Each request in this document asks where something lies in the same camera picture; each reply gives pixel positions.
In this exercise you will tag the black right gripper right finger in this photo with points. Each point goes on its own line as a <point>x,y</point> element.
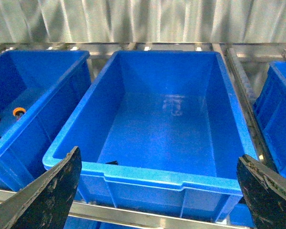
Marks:
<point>264,191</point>

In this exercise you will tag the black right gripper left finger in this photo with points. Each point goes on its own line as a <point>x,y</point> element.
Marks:
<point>44,203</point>

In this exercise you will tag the small black clip in bin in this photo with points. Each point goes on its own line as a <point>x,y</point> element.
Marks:
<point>115,162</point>

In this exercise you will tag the blue right upper bin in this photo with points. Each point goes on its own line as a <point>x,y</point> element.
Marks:
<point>270,111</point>

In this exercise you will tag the blue bin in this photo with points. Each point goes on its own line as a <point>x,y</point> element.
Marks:
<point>49,84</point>
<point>173,122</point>
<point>270,111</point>

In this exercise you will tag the blue left upper bin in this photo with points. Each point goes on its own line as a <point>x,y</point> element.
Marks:
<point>49,84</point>

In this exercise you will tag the blue middle upper bin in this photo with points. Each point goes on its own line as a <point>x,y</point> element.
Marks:
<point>173,122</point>

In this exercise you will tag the orange push button switch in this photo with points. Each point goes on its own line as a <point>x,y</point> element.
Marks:
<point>18,112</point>

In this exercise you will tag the metal shelf rack frame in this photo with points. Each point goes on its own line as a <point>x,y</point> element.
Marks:
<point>137,219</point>

